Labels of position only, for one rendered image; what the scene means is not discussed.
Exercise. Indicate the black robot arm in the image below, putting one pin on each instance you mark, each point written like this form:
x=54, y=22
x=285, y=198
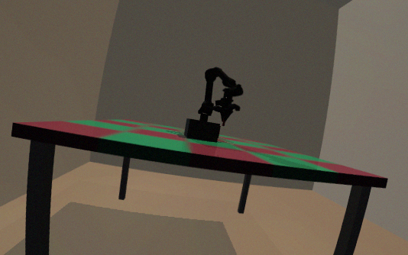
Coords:
x=210, y=76

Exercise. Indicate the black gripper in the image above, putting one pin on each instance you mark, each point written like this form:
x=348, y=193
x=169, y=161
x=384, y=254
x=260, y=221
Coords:
x=225, y=110

